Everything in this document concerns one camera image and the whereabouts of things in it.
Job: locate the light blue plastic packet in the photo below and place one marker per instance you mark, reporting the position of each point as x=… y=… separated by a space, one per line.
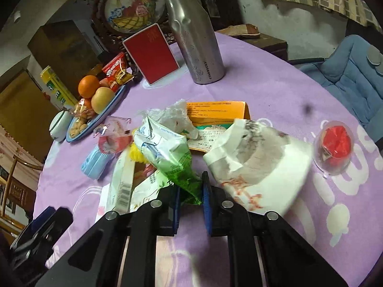
x=94 y=163

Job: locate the clear bag of cookies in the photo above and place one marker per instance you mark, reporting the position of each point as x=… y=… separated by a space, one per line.
x=78 y=124

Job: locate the blue padded chair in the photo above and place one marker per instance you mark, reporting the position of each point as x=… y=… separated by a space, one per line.
x=350 y=74

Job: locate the white barcode packet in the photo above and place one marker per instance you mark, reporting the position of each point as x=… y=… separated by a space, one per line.
x=122 y=182

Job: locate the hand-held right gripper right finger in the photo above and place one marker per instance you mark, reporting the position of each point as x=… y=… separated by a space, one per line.
x=206 y=204

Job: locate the purple printed tablecloth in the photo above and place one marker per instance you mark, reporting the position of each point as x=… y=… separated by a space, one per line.
x=269 y=95

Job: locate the green and white plastic bag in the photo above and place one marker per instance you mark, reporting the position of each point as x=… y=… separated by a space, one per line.
x=167 y=155

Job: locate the small tangerine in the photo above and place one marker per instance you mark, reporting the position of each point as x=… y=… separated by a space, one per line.
x=86 y=103

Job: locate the orange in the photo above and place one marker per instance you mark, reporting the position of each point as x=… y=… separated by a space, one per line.
x=89 y=86

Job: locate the blue plate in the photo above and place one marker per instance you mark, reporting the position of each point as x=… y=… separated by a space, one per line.
x=99 y=117

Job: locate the clear wrapper with red print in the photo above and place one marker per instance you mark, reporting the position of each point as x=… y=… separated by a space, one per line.
x=112 y=142

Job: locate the red box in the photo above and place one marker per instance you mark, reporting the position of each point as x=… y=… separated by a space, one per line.
x=149 y=53

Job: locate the round framed picture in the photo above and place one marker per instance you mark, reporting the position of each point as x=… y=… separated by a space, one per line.
x=131 y=6

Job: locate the white lidded bowl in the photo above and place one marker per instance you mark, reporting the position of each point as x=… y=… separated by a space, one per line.
x=59 y=125

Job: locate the red snack packet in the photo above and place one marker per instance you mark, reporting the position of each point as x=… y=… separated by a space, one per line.
x=115 y=68

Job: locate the floral patterned cloth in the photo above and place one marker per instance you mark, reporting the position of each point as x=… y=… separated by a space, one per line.
x=18 y=146

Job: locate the white paper bag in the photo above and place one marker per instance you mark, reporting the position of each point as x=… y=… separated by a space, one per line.
x=269 y=170

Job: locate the wooden chair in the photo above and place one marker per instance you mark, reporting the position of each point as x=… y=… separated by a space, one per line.
x=18 y=191

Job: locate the yellow and green box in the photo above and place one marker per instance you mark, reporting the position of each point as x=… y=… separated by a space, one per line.
x=55 y=88

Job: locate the silver metal bottle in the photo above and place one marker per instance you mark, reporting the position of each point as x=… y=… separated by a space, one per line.
x=191 y=36

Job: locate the clear plastic wrapper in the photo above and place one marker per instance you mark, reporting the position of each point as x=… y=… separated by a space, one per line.
x=176 y=116

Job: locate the yellow frilly item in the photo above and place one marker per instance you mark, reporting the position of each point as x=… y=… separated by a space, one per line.
x=138 y=154

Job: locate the orange cardboard box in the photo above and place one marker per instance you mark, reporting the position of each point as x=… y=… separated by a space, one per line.
x=215 y=113

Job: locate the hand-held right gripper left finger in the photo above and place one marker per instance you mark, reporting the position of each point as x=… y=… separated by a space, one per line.
x=176 y=204

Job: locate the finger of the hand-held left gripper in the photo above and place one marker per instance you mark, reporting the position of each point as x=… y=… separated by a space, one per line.
x=56 y=224
x=36 y=225

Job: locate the white wrapper with green print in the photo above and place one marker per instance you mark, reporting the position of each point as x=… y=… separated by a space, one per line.
x=148 y=188

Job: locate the wooden cabinet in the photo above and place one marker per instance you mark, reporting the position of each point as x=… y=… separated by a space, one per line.
x=62 y=50

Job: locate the red jelly in clear cup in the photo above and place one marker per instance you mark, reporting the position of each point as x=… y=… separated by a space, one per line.
x=333 y=146

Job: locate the yellow apple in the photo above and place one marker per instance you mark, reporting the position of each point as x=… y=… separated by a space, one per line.
x=102 y=100

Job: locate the dark wooden side table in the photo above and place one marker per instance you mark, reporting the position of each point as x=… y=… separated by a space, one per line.
x=269 y=46

